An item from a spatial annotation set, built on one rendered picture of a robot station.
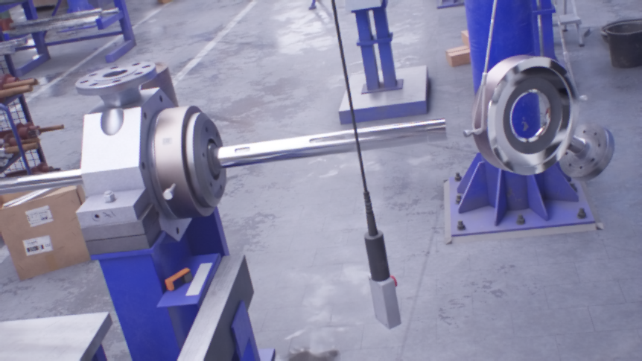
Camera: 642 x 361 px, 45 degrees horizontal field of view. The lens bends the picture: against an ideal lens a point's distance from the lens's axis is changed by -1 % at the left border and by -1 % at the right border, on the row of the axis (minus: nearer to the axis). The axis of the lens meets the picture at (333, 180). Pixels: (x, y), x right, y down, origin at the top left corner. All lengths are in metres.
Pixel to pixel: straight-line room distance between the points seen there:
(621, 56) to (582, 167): 3.78
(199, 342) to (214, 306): 0.17
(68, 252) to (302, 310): 1.63
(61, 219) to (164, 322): 2.24
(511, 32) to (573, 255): 1.11
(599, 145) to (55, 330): 1.78
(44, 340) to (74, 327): 0.08
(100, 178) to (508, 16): 2.19
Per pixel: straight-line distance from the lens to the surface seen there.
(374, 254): 1.80
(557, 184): 4.29
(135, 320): 2.58
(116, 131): 2.54
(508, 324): 3.44
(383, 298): 1.84
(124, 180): 2.47
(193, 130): 2.52
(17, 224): 4.73
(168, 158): 2.48
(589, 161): 2.72
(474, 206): 4.30
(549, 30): 6.21
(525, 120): 4.08
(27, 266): 4.83
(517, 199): 4.23
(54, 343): 2.29
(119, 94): 2.57
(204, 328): 2.12
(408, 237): 4.18
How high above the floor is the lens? 1.97
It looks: 23 degrees down
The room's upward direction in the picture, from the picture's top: 11 degrees counter-clockwise
